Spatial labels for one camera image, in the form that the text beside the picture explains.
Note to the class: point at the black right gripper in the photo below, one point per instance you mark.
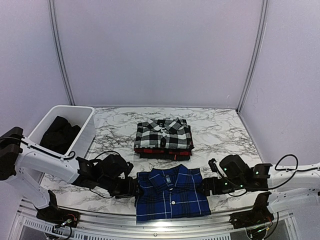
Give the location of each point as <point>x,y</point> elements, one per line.
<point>214,188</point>

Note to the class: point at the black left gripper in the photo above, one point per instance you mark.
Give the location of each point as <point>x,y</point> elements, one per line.
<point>130,190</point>

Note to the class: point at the blue plaid long sleeve shirt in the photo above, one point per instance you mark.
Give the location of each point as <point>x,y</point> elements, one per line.
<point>170,194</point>

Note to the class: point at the red black shirt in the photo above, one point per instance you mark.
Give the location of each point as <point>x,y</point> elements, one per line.
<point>161,153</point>

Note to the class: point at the black white checked shirt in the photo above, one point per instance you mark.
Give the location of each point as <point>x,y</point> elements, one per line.
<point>164,134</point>

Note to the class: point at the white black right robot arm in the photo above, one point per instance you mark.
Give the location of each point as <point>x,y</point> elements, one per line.
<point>279,188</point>

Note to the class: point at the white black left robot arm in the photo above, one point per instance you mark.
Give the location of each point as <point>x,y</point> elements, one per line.
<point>18,155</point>

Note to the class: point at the white plastic bin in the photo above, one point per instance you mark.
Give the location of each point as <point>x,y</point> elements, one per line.
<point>83,116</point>

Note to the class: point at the black garment in bin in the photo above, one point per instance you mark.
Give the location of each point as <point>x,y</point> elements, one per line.
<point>60,135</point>

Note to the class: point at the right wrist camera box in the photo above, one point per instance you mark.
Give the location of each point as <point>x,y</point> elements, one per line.
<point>231,167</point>

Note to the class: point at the aluminium front rail frame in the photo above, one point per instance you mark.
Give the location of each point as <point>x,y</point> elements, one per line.
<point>110,226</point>

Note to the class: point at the right aluminium wall post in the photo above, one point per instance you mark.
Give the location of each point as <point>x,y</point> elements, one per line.
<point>261,28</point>

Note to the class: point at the aluminium wall post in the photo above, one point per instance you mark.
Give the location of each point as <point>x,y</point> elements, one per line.
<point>261,28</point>
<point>59,52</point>

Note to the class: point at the left aluminium wall post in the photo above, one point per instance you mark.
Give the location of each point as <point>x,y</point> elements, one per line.
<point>59,52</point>

